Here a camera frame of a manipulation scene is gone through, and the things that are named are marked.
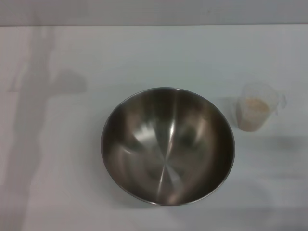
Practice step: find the clear plastic measuring cup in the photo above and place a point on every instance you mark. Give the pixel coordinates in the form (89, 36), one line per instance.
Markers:
(246, 120)

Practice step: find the stainless steel mixing bowl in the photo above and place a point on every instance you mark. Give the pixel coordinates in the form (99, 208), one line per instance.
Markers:
(168, 146)

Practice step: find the white rice grains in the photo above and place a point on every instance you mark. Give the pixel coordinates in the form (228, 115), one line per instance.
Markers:
(256, 104)

